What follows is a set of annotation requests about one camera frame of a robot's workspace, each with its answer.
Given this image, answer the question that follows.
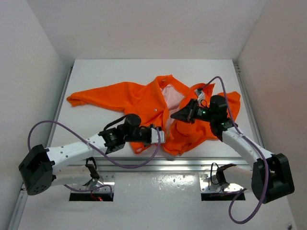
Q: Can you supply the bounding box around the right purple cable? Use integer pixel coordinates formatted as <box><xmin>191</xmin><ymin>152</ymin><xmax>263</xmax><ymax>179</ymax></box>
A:
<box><xmin>199</xmin><ymin>76</ymin><xmax>270</xmax><ymax>224</ymax></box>

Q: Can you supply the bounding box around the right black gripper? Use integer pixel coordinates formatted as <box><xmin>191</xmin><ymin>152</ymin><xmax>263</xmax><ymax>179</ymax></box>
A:
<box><xmin>171</xmin><ymin>98</ymin><xmax>215</xmax><ymax>124</ymax></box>

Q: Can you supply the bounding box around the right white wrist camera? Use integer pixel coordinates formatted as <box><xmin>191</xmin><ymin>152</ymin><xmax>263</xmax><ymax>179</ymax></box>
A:
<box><xmin>195</xmin><ymin>88</ymin><xmax>205</xmax><ymax>104</ymax></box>

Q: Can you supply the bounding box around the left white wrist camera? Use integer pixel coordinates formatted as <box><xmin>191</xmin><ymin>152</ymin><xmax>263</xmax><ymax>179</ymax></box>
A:
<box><xmin>156</xmin><ymin>128</ymin><xmax>165</xmax><ymax>144</ymax></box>

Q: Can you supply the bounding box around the aluminium rail frame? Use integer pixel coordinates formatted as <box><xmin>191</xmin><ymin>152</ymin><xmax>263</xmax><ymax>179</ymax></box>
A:
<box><xmin>16</xmin><ymin>59</ymin><xmax>264</xmax><ymax>230</ymax></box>

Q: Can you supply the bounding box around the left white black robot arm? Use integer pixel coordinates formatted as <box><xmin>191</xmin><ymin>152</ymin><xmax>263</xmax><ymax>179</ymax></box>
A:
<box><xmin>18</xmin><ymin>114</ymin><xmax>165</xmax><ymax>196</ymax></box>

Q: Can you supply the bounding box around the orange zip jacket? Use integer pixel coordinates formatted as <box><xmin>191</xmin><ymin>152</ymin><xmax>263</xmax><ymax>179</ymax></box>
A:
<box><xmin>66</xmin><ymin>74</ymin><xmax>241</xmax><ymax>156</ymax></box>

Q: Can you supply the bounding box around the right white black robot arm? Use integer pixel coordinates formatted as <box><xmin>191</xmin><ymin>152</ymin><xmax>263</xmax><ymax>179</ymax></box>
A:
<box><xmin>171</xmin><ymin>95</ymin><xmax>295</xmax><ymax>204</ymax></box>

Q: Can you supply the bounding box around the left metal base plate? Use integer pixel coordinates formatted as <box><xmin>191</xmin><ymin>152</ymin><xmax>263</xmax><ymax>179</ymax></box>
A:
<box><xmin>71</xmin><ymin>173</ymin><xmax>116</xmax><ymax>193</ymax></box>

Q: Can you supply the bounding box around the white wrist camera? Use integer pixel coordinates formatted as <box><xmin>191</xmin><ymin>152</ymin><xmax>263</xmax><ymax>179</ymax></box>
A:
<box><xmin>195</xmin><ymin>88</ymin><xmax>205</xmax><ymax>104</ymax></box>
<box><xmin>156</xmin><ymin>128</ymin><xmax>165</xmax><ymax>144</ymax></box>

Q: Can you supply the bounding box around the metal base plate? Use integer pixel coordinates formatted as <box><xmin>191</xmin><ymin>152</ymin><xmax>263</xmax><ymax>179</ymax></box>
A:
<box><xmin>199</xmin><ymin>173</ymin><xmax>243</xmax><ymax>194</ymax></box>
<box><xmin>71</xmin><ymin>173</ymin><xmax>116</xmax><ymax>193</ymax></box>

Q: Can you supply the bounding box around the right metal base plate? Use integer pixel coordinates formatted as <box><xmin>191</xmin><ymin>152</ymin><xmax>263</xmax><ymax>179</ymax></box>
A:
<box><xmin>199</xmin><ymin>173</ymin><xmax>243</xmax><ymax>194</ymax></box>

